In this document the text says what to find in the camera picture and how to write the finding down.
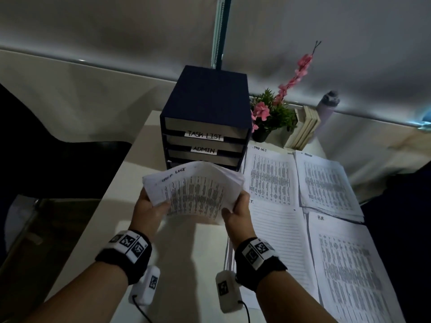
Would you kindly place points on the person's left hand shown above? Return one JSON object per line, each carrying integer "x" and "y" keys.
{"x": 146, "y": 215}

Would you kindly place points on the person's right hand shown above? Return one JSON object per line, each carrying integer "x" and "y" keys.
{"x": 240, "y": 222}

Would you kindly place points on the unsorted paper stack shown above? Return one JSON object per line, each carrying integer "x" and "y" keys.
{"x": 198, "y": 191}

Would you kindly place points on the navy blue drawer organizer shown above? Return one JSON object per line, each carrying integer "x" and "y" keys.
{"x": 208, "y": 94}

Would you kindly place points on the person's left forearm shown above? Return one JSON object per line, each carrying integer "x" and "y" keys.
{"x": 80, "y": 296}

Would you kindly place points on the person's right forearm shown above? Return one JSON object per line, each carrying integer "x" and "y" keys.
{"x": 293, "y": 302}

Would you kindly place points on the black right wristband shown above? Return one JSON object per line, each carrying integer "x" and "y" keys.
{"x": 261, "y": 262}

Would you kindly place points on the black wristband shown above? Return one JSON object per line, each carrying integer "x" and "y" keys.
{"x": 261, "y": 262}
{"x": 123, "y": 255}

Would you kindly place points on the black left wristband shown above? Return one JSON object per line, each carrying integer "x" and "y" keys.
{"x": 123, "y": 255}

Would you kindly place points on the black plant pot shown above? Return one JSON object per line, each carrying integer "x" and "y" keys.
{"x": 261, "y": 135}

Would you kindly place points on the green artificial plant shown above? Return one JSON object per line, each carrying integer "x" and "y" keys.
{"x": 281, "y": 116}

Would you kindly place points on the black chair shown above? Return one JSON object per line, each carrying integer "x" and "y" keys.
{"x": 43, "y": 164}

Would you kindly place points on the grey water bottle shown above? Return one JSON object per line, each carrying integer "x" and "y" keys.
{"x": 326, "y": 110}

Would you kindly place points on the tall pink blossom branch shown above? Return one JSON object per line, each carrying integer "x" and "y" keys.
{"x": 299, "y": 70}

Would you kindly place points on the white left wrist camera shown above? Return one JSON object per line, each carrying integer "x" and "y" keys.
{"x": 148, "y": 285}

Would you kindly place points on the grey metal frame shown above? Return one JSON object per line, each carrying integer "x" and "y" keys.
{"x": 23, "y": 218}

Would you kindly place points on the teal partition post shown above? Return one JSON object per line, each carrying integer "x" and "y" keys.
{"x": 221, "y": 30}

